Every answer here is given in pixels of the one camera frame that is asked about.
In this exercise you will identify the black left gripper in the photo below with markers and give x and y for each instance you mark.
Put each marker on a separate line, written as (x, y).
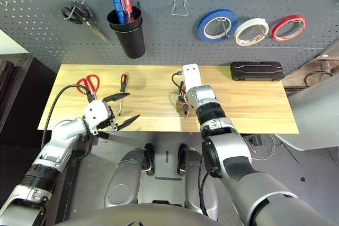
(111, 121)

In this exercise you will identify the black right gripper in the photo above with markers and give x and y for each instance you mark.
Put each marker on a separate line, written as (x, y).
(180, 101)

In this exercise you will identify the orange black screwdriver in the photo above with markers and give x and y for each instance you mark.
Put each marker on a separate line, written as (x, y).
(123, 80)

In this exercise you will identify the white tape roll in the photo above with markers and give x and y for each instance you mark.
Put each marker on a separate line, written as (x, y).
(251, 21)

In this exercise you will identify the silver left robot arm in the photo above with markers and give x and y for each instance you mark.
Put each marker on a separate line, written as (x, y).
(61, 133)

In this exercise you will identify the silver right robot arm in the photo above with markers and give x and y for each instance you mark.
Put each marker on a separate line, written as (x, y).
(233, 152)

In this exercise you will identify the grey metal pegboard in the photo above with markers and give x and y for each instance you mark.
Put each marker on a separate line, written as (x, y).
(39, 11)

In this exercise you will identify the black left robot foot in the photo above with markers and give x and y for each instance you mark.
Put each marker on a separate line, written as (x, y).
(149, 157)

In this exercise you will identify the black robot foot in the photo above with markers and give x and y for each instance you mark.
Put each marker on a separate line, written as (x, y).
(149, 157)
(182, 157)

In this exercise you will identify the black right robot foot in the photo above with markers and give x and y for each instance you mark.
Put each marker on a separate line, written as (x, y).
(182, 157)

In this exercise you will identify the black plastic cup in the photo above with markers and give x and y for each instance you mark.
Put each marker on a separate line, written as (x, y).
(124, 28)
(129, 46)

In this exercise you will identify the silver left robot leg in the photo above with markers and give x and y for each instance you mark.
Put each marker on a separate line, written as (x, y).
(121, 183)

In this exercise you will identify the silver robot leg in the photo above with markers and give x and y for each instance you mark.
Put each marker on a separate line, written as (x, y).
(121, 183)
(198, 183)

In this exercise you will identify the black plastic tool case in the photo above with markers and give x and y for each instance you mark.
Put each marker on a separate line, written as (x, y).
(257, 71)

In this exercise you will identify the silver right robot leg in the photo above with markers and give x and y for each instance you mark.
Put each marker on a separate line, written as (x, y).
(198, 183)

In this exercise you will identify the grey power strip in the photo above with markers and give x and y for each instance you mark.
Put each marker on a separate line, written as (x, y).
(255, 140)

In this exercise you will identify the silver tape peg hook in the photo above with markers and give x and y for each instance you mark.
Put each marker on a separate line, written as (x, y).
(225, 26)
(299, 23)

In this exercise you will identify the blue tape roll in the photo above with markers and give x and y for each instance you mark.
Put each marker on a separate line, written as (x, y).
(219, 11)

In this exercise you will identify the grey robot torso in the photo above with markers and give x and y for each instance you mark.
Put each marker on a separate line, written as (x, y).
(132, 215)

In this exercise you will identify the silver scissors peg hook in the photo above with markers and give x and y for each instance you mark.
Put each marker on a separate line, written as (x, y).
(75, 11)

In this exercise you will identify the white plastic table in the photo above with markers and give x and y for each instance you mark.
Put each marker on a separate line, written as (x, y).
(312, 117)

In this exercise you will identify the red tape roll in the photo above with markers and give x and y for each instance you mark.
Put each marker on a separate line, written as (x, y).
(288, 17)

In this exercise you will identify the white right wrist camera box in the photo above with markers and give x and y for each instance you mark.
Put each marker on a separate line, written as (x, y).
(192, 77)

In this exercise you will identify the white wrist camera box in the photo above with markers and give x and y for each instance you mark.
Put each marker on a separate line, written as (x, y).
(95, 115)
(192, 77)

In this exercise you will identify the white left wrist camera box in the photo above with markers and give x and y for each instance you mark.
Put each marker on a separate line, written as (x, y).
(95, 115)

